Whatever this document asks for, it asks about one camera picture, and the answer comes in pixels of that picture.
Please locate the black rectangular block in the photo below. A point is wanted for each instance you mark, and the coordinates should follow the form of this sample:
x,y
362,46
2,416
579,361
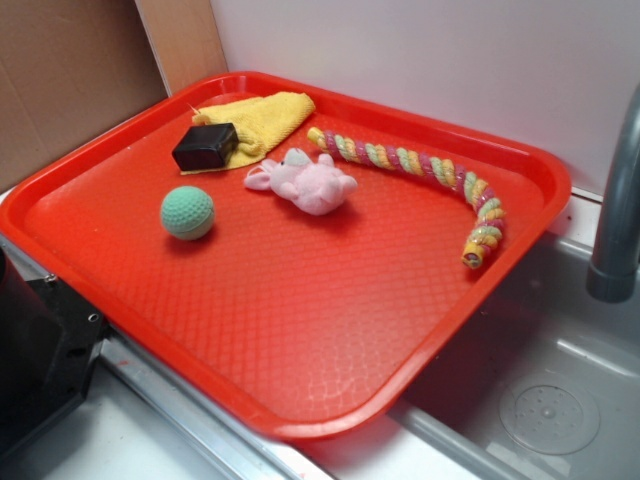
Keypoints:
x,y
206,147

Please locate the yellow cloth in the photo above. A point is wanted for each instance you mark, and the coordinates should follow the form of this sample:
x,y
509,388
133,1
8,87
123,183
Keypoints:
x,y
262,123

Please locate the light wooden board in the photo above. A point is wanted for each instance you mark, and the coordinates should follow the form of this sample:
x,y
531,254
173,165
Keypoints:
x,y
184,39

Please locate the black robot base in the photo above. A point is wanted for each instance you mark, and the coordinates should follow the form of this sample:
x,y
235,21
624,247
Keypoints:
x,y
50,339

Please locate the green dimpled ball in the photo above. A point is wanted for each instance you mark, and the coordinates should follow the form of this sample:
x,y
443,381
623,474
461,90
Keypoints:
x,y
187,213

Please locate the grey plastic sink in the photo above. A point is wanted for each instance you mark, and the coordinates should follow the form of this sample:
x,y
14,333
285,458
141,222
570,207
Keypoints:
x,y
542,382

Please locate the brown cardboard panel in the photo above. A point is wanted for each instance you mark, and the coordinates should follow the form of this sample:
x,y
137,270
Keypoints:
x,y
70,71

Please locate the grey faucet spout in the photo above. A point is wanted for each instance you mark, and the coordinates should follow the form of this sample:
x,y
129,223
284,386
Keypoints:
x,y
614,262

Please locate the red plastic tray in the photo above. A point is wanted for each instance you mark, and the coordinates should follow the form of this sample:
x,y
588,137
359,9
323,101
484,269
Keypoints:
x,y
302,327

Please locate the pink plush toy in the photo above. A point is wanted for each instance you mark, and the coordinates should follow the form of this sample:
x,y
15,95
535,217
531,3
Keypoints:
x,y
316,188

